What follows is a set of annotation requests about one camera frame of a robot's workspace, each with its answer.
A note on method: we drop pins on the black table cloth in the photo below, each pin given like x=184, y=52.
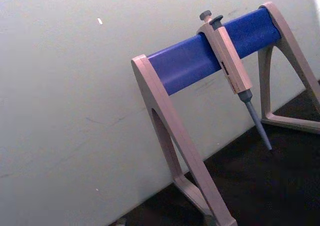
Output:
x=252, y=186

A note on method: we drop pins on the beige pipette stand blue bar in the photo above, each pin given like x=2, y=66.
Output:
x=185, y=63

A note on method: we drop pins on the beige pipette grey tip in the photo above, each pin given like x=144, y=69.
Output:
x=231, y=61

